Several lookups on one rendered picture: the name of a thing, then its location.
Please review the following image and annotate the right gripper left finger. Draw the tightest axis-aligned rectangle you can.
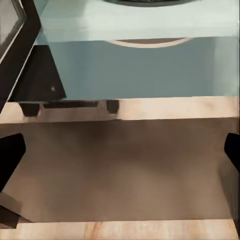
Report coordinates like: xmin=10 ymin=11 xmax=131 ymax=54
xmin=0 ymin=133 xmax=26 ymax=193

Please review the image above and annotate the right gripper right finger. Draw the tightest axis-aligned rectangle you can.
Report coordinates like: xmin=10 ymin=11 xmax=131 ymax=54
xmin=224 ymin=132 xmax=240 ymax=173

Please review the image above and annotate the microwave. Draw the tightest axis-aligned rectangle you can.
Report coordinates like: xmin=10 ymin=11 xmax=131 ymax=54
xmin=0 ymin=0 xmax=240 ymax=114

